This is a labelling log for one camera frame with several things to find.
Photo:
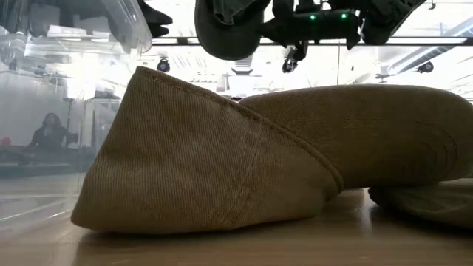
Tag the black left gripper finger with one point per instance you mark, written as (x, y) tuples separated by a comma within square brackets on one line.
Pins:
[(153, 14), (159, 31)]

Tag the black camera on frame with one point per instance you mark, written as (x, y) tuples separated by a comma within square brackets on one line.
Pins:
[(289, 65)]

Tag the silver ventilation duct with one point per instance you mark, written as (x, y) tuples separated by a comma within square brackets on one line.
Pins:
[(242, 66)]

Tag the black hanging spotlight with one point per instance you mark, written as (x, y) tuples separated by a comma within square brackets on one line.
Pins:
[(163, 65), (425, 67)]

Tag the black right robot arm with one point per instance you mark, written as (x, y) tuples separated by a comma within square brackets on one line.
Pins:
[(388, 14)]

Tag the dark green cotton hat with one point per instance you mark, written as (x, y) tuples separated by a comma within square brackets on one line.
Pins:
[(225, 37)]

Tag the clear plastic storage bin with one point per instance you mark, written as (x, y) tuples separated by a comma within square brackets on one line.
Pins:
[(37, 74)]

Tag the black overhead frame bar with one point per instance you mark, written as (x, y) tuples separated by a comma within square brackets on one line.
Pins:
[(177, 40)]

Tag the person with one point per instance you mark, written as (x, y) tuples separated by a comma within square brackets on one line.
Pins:
[(51, 133)]

